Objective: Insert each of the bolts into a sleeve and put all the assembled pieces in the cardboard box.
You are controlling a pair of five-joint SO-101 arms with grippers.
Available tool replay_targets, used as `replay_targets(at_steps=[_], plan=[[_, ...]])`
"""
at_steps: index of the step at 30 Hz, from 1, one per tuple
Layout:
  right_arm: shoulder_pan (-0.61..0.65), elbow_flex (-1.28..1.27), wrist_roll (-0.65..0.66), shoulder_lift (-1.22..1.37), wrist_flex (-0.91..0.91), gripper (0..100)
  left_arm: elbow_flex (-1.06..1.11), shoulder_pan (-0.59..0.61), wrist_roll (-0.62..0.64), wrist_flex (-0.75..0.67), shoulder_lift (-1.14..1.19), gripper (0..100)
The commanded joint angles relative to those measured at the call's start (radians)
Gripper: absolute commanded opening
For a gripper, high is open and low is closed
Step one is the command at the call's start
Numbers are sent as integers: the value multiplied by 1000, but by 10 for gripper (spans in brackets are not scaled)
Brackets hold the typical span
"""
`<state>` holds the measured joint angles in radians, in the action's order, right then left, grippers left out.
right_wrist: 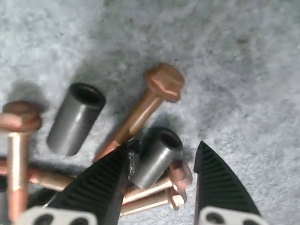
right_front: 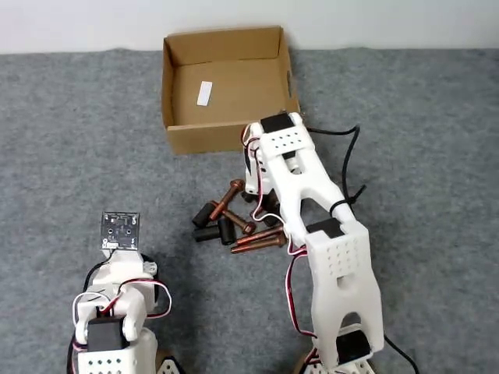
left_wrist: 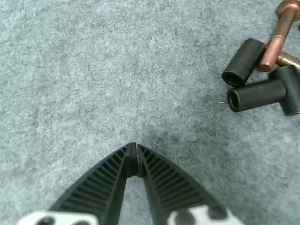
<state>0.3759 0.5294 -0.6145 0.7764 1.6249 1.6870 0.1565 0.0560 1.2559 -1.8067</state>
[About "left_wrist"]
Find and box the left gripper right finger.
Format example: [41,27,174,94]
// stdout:
[136,144,240,225]

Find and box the copper bolt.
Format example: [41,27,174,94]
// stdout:
[259,0,300,73]
[277,52,300,71]

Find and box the black cylindrical sleeve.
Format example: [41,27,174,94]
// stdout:
[271,65,300,117]
[221,39,268,87]
[227,79,287,113]

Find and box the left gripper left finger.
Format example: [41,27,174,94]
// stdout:
[15,142,137,225]

